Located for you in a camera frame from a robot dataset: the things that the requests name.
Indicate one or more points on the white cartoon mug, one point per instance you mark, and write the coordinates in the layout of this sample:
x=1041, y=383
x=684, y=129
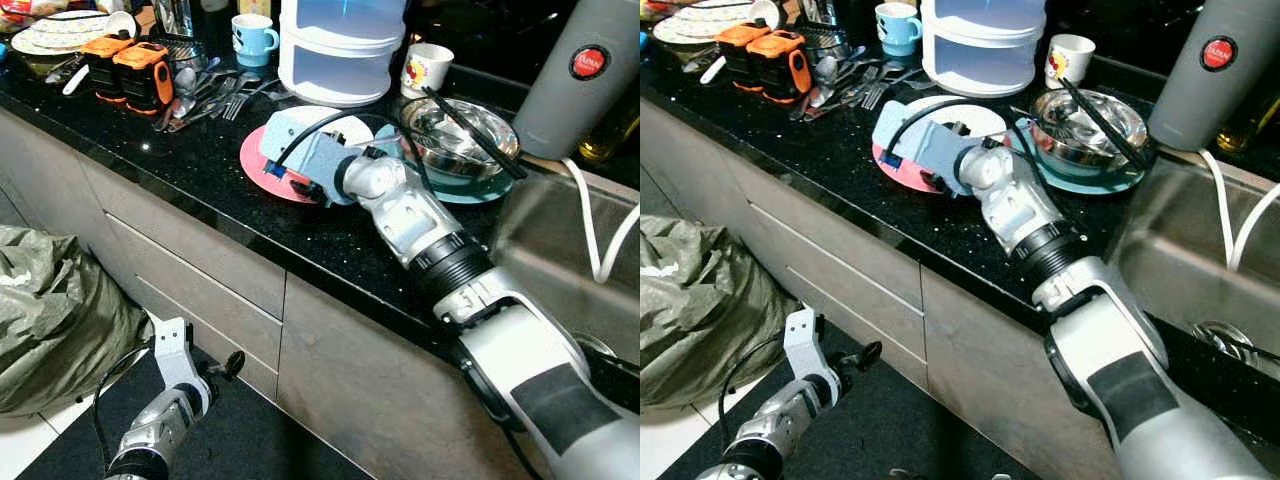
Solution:
x=1070, y=60
x=430, y=70

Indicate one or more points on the colourful snack packet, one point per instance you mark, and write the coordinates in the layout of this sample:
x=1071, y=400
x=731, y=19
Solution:
x=665, y=7
x=30, y=7

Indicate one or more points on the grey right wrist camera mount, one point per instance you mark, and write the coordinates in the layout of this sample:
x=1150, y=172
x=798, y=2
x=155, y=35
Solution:
x=920, y=140
x=300, y=150

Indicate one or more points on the blue mug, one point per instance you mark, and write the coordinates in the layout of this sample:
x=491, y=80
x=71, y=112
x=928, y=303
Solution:
x=895, y=30
x=250, y=40

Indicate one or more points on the white bowl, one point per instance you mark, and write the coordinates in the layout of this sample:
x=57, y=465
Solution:
x=358, y=132
x=985, y=120

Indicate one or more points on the orange black device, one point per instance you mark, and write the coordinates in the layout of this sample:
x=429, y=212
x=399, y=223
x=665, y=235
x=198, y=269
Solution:
x=140, y=85
x=105, y=75
x=742, y=62
x=775, y=72

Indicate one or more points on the silver fork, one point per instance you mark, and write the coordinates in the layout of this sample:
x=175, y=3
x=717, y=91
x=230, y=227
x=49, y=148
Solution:
x=238, y=105
x=875, y=95

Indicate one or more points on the grey flask with red badge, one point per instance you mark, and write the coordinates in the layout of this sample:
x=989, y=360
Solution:
x=1200, y=100
x=570, y=110

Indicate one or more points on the teal plate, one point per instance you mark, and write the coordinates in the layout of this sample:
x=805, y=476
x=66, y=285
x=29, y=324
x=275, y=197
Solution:
x=1100, y=183
x=480, y=193

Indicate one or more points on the silver spoon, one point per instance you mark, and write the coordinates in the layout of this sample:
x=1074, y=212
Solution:
x=185, y=80
x=823, y=68

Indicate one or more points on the pink plate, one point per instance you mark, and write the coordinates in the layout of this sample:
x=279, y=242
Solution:
x=258, y=165
x=905, y=182

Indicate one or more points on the patterned white plate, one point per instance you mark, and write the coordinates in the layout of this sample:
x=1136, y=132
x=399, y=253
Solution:
x=60, y=35
x=700, y=25

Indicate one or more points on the olive plastic bag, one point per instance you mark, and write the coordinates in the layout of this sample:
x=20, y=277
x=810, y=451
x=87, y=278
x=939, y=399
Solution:
x=700, y=310
x=60, y=320

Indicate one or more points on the steel sink strainer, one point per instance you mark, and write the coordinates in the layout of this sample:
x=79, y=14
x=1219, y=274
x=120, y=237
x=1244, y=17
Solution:
x=1225, y=340

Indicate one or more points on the grey drawer front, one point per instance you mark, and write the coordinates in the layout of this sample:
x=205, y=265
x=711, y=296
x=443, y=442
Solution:
x=870, y=345
x=840, y=295
x=830, y=240
x=220, y=355
x=200, y=305
x=190, y=250

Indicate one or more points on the steel sink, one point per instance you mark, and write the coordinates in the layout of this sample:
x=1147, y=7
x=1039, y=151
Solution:
x=1160, y=240
x=540, y=230

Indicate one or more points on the white plastic drawer tower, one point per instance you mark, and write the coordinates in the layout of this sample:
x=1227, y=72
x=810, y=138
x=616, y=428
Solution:
x=340, y=70
x=985, y=60

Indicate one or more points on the glass pitcher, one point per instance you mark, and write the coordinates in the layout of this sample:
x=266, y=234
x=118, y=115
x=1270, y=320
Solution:
x=815, y=12
x=175, y=18

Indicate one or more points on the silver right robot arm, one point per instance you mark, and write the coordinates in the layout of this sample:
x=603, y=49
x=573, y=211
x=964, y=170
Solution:
x=410, y=220
x=1030, y=210

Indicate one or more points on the yellow oil bottle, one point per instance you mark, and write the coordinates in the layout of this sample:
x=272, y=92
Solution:
x=612, y=140
x=1255, y=130

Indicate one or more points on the steel bowl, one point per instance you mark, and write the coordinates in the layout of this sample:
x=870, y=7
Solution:
x=440, y=145
x=1075, y=145

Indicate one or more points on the grey cabinet door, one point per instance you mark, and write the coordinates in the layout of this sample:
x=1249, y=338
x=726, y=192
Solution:
x=1000, y=400
x=680, y=170
x=40, y=180
x=380, y=400

